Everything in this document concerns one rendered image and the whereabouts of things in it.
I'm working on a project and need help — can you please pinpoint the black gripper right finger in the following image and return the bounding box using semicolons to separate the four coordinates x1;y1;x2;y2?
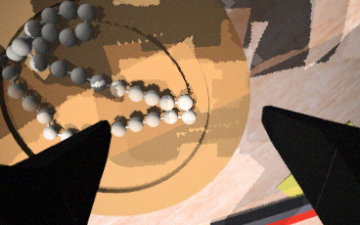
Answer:
261;106;360;225

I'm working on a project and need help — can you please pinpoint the tan round board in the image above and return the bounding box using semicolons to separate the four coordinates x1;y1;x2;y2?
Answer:
0;0;250;216

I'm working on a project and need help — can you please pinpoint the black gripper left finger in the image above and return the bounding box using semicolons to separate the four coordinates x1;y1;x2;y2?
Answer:
0;120;112;225

